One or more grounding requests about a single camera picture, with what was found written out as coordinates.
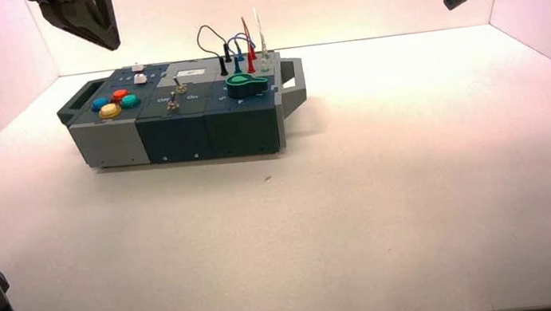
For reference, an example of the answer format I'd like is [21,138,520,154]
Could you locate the red round push button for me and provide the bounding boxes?
[109,88,132,104]

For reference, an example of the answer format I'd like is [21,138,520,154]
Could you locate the blue round push button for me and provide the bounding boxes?
[89,96,112,114]

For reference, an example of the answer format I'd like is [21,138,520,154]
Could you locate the green round push button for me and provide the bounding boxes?
[119,93,143,112]

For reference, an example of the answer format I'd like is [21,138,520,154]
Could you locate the yellow round push button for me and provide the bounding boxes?
[97,102,124,121]

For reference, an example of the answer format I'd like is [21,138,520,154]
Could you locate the white label sticker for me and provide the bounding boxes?
[175,68,207,79]

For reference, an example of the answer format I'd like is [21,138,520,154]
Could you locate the grey and teal task box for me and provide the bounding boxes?
[51,42,315,182]

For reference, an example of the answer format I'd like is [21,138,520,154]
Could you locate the green rotary knob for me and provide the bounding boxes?
[225,69,272,101]

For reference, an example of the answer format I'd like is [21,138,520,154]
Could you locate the metal toggle switch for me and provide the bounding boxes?
[172,75,189,96]
[164,90,182,112]

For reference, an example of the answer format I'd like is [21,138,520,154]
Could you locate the black jumper cable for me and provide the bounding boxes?
[194,21,236,80]

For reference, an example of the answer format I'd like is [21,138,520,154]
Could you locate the blue jumper cable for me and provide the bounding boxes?
[228,30,261,76]

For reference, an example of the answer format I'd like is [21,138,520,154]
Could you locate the red jumper cable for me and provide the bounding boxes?
[240,15,261,76]

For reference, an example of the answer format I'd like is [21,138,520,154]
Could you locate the clear white jumper cable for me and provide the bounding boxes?
[250,6,273,74]

